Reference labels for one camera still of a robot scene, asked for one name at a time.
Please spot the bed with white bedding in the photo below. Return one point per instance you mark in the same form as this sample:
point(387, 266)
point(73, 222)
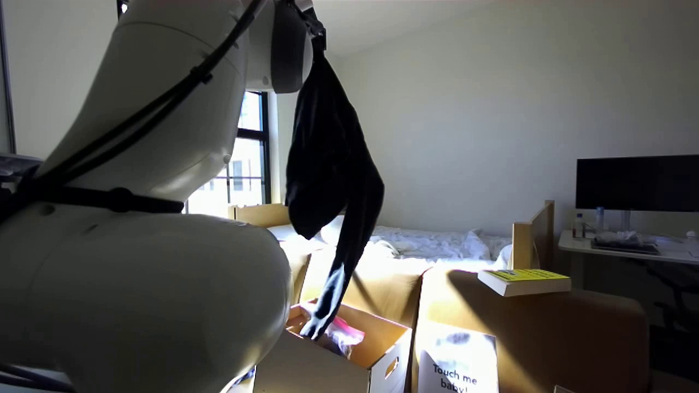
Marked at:
point(527, 243)

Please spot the black monitor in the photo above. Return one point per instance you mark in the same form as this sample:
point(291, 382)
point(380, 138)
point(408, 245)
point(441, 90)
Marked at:
point(636, 182)

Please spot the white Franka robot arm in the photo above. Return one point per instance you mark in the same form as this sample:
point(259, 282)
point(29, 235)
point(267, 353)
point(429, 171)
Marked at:
point(131, 291)

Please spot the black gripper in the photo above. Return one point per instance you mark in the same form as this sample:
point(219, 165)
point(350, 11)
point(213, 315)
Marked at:
point(311, 18)

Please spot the small box with white label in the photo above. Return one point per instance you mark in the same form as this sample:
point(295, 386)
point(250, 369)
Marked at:
point(459, 361)

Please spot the dark navy cloth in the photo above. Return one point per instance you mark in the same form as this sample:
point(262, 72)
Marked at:
point(329, 161)

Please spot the clear plastic bag with pink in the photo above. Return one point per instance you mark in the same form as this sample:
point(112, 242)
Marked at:
point(345, 337)

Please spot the black framed window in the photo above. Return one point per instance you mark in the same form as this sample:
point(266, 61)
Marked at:
point(252, 153)

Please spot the grey metal bracket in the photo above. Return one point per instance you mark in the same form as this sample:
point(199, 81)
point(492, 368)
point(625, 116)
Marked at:
point(13, 167)

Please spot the yellow book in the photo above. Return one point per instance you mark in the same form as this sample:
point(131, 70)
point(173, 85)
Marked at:
point(527, 281)

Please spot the bed with white sheets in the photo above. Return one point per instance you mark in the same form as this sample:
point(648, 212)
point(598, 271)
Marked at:
point(438, 243)

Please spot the open cardboard box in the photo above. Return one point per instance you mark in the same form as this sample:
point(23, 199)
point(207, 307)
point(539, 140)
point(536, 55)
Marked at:
point(312, 373)

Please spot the small bottle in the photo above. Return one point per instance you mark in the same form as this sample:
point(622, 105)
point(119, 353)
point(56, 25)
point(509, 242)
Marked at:
point(580, 226)

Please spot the white desk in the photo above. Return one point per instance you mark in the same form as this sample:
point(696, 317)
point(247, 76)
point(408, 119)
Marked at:
point(677, 253)

